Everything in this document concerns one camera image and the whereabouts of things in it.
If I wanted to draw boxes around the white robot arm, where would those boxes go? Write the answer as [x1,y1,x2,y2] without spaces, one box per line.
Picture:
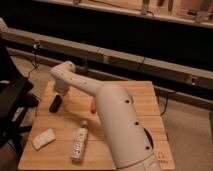
[51,61,162,171]

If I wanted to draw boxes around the orange carrot toy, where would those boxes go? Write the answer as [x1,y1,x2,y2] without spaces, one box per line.
[90,99,96,114]

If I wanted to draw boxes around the white sponge block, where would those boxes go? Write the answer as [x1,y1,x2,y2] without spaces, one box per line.
[32,128,56,150]

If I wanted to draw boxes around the white plastic bottle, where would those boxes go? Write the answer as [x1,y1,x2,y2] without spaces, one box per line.
[71,120,88,162]

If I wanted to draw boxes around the black chair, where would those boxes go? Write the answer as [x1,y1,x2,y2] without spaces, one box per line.
[0,37,39,157]

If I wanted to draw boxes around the green plate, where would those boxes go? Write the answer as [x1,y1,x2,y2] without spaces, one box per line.
[144,128,154,149]

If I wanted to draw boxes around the black hanging cable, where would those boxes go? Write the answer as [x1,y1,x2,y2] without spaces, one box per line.
[27,40,42,80]

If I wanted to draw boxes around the long grey rail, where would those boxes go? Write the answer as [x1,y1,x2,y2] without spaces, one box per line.
[0,28,213,88]

